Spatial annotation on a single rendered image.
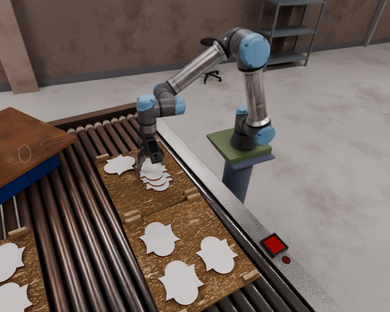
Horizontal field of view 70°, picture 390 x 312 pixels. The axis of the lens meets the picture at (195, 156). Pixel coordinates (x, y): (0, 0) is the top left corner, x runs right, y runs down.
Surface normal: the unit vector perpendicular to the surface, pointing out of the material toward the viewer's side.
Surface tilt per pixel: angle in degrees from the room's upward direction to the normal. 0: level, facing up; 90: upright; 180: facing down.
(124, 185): 0
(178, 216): 0
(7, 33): 90
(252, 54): 79
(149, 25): 90
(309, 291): 0
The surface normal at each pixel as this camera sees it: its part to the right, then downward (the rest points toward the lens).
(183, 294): 0.05, -0.77
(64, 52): 0.42, 0.59
